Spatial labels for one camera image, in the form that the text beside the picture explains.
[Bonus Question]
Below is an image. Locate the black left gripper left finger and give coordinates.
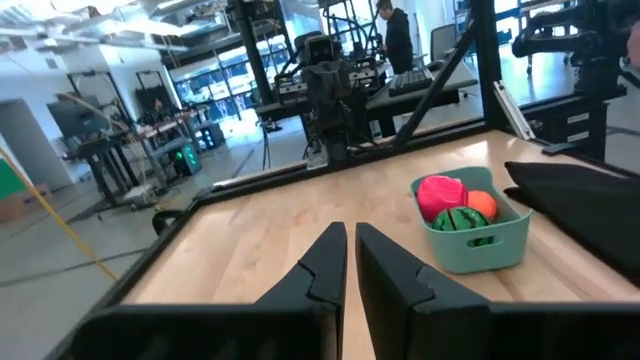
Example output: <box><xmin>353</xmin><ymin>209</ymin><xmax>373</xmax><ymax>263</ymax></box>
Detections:
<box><xmin>47</xmin><ymin>221</ymin><xmax>349</xmax><ymax>360</ymax></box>

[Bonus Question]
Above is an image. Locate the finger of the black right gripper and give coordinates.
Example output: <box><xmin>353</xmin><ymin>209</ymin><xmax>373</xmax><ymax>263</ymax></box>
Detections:
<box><xmin>327</xmin><ymin>62</ymin><xmax>353</xmax><ymax>104</ymax></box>
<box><xmin>305</xmin><ymin>62</ymin><xmax>329</xmax><ymax>104</ymax></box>

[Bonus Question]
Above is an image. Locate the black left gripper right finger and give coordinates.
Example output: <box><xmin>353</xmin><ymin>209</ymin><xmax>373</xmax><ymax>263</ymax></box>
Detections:
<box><xmin>353</xmin><ymin>222</ymin><xmax>640</xmax><ymax>360</ymax></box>

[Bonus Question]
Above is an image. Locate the toy watermelon ball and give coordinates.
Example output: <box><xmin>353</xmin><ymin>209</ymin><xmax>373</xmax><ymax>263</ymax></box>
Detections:
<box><xmin>431</xmin><ymin>206</ymin><xmax>492</xmax><ymax>249</ymax></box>

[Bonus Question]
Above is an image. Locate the orange toy ball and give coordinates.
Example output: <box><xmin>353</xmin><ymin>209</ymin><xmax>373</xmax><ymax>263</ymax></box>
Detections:
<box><xmin>465</xmin><ymin>189</ymin><xmax>500</xmax><ymax>223</ymax></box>

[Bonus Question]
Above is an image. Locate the black tripod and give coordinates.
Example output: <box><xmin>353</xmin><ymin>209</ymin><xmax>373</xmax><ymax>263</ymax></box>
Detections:
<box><xmin>257</xmin><ymin>117</ymin><xmax>276</xmax><ymax>171</ymax></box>

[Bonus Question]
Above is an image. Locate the teal plastic bin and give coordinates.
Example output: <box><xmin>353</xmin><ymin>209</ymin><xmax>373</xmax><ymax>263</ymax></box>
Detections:
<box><xmin>409</xmin><ymin>165</ymin><xmax>534</xmax><ymax>275</ymax></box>

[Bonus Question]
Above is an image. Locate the black keyboard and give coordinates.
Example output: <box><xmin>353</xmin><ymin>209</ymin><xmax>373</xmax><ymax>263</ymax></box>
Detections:
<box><xmin>387</xmin><ymin>67</ymin><xmax>436</xmax><ymax>98</ymax></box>

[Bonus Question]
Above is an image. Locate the person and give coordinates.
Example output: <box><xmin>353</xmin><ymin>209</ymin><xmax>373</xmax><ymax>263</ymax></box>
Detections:
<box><xmin>375</xmin><ymin>0</ymin><xmax>416</xmax><ymax>76</ymax></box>

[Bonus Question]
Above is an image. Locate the grey office chair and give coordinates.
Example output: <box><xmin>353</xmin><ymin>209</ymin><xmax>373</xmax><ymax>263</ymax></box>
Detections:
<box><xmin>429</xmin><ymin>23</ymin><xmax>460</xmax><ymax>64</ymax></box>

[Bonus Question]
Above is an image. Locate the black desk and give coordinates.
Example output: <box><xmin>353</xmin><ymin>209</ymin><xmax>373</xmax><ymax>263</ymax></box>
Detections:
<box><xmin>254</xmin><ymin>59</ymin><xmax>479</xmax><ymax>139</ymax></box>

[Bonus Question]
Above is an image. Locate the green-lit computer tower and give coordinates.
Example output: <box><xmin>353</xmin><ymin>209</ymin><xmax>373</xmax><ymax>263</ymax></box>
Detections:
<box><xmin>172</xmin><ymin>142</ymin><xmax>204</xmax><ymax>177</ymax></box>

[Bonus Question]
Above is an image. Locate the silver aluminium extrusion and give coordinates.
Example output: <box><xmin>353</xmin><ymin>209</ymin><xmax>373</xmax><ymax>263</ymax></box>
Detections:
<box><xmin>492</xmin><ymin>79</ymin><xmax>537</xmax><ymax>142</ymax></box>

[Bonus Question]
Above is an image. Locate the white floor device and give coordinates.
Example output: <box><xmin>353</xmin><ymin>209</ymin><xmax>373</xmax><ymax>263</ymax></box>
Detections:
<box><xmin>122</xmin><ymin>183</ymin><xmax>157</xmax><ymax>204</ymax></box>

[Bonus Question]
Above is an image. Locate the cluttered black workbench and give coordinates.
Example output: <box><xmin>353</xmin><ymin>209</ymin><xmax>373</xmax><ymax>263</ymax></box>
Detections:
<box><xmin>74</xmin><ymin>107</ymin><xmax>226</xmax><ymax>211</ymax></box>

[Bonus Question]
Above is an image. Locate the black folded cloth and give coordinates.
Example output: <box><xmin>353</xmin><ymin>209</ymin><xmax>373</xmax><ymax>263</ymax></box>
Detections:
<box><xmin>503</xmin><ymin>160</ymin><xmax>640</xmax><ymax>281</ymax></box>

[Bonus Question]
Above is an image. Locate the dark monitor screen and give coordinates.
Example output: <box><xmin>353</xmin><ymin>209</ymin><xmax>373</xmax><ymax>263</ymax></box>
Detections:
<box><xmin>45</xmin><ymin>94</ymin><xmax>109</xmax><ymax>141</ymax></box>

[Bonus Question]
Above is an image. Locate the black drawer cabinet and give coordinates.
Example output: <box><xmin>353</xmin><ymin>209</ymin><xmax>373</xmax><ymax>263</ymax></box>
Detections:
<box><xmin>522</xmin><ymin>94</ymin><xmax>609</xmax><ymax>161</ymax></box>

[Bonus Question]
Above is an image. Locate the green board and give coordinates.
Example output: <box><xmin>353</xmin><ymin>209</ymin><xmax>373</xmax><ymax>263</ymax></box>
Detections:
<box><xmin>0</xmin><ymin>158</ymin><xmax>27</xmax><ymax>202</ymax></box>

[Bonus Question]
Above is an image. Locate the cardboard box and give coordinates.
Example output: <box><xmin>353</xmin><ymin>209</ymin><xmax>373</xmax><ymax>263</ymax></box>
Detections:
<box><xmin>0</xmin><ymin>182</ymin><xmax>55</xmax><ymax>225</ymax></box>

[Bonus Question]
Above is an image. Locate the black aluminium table frame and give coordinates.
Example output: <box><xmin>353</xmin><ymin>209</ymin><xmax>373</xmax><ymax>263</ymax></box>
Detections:
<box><xmin>47</xmin><ymin>0</ymin><xmax>640</xmax><ymax>360</ymax></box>

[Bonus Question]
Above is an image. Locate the black curved cable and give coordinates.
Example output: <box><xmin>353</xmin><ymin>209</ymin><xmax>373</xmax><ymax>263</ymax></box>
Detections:
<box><xmin>151</xmin><ymin>208</ymin><xmax>185</xmax><ymax>237</ymax></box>

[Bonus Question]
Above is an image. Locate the yellow floor cable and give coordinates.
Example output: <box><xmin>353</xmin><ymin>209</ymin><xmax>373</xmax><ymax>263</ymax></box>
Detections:
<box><xmin>0</xmin><ymin>144</ymin><xmax>120</xmax><ymax>282</ymax></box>

